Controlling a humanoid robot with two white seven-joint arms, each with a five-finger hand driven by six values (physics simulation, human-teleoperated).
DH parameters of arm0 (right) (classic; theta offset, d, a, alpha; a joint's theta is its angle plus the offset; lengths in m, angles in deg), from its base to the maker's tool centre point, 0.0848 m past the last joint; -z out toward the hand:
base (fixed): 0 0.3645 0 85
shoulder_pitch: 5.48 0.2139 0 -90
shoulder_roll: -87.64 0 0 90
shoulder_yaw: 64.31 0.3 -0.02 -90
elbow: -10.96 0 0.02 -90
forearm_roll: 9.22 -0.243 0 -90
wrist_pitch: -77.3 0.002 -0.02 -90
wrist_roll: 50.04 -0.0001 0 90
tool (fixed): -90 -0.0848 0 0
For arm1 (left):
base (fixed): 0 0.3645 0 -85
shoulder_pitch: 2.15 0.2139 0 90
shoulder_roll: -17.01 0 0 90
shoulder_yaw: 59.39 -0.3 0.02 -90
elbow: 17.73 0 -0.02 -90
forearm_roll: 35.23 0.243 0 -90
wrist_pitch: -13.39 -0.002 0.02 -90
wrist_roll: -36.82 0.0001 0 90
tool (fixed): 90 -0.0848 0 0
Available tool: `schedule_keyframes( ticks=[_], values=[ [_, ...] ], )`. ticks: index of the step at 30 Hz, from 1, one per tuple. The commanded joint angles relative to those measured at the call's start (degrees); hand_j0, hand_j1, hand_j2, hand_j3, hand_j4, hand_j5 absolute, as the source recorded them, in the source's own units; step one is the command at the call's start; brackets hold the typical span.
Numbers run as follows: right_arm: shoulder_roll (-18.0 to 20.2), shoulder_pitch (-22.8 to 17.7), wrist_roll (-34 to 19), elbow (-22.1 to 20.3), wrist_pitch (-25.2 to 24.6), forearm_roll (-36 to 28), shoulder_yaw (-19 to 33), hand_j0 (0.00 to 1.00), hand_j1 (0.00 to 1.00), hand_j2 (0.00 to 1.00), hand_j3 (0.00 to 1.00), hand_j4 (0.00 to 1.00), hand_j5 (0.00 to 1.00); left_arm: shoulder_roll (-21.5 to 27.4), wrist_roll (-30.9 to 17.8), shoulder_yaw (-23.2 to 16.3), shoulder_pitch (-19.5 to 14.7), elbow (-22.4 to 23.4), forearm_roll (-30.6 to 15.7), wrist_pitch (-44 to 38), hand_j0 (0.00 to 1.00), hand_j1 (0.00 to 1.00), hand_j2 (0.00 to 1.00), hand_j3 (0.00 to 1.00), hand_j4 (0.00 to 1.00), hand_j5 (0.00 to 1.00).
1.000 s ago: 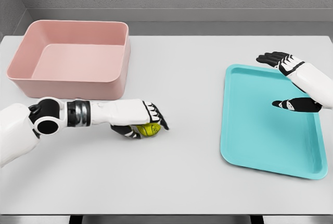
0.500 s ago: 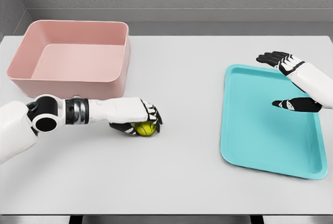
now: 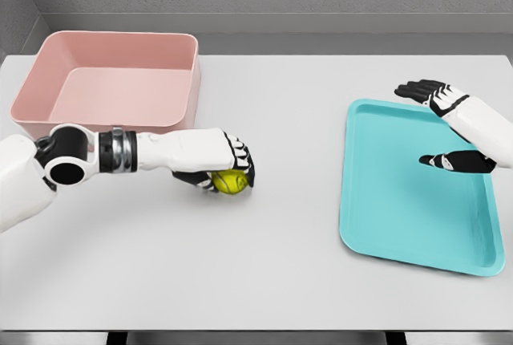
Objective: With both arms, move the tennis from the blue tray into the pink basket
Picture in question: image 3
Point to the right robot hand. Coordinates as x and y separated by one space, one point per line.
467 116

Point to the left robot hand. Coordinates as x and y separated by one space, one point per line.
214 148

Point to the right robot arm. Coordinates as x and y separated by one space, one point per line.
506 140

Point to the pink basket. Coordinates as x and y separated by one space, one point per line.
112 84

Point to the blue tray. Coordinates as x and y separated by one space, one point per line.
417 196

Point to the yellow tennis ball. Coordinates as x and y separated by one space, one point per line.
229 181

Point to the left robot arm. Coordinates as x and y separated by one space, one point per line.
80 156

